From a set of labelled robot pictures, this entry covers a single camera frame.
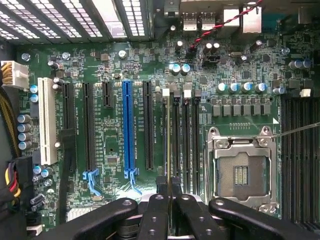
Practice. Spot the thin metal locking lever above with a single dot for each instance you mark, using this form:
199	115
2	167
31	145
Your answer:
297	130

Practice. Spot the green motherboard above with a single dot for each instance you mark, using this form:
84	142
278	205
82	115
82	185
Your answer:
112	135

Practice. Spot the long black expansion slot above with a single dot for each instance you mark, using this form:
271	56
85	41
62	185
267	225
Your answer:
68	107
88	125
148	125

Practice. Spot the silver chipset heatsink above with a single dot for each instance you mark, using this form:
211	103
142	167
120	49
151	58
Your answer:
78	213

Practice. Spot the black open PC case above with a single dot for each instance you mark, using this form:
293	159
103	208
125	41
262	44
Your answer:
160	22

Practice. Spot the short black expansion slot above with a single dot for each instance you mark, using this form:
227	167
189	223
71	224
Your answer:
107	95

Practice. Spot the black RAM slot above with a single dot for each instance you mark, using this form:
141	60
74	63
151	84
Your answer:
317	150
197	137
186	137
285	150
164	125
307	150
297	150
176	125

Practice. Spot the white expansion slot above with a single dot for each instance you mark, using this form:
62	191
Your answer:
47	120

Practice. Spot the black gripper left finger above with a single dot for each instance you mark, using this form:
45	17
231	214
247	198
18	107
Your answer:
155	220

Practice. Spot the white power connector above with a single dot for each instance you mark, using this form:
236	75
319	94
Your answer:
20	72

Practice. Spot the metal CPU socket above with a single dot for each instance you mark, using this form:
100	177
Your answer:
240	172

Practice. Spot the blue expansion slot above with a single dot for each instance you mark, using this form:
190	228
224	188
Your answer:
127	125

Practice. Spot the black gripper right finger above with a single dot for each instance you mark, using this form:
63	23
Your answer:
195	220

